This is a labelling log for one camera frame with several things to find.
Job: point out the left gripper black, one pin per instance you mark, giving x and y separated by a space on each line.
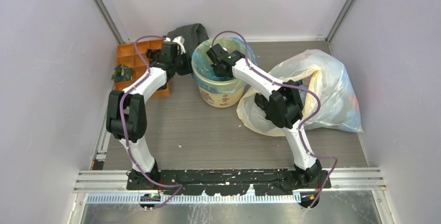
189 69

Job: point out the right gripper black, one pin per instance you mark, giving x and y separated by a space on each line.
215 66

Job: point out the blue trash bag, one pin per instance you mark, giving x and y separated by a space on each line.
203 73

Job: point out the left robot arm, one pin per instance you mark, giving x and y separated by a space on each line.
126 112

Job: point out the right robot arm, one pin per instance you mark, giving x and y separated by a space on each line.
284 108

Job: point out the yellow trash bin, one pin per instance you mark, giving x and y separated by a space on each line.
221 100

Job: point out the grey dotted cloth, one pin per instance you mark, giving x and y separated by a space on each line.
193 35

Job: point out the orange compartment tray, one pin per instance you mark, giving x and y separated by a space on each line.
127 55

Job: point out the blue green bag roll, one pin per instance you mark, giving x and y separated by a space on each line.
122 73

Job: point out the large clear plastic bag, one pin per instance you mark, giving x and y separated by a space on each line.
320 73

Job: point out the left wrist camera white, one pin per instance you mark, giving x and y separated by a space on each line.
180 41

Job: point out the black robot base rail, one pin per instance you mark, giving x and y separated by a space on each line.
225 182

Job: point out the white slotted cable duct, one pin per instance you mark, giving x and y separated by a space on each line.
155 198

